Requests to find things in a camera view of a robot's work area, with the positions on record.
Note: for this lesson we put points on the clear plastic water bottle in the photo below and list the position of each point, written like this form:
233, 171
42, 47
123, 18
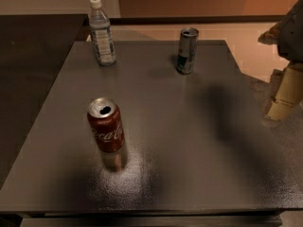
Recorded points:
101, 34

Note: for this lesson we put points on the red coke can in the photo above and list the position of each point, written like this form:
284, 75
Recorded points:
105, 121

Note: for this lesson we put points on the silver blue energy drink can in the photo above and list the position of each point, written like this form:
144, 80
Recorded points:
187, 50

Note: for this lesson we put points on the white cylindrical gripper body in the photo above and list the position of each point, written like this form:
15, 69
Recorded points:
292, 37

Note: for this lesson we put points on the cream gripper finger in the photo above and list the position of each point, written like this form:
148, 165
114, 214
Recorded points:
285, 93

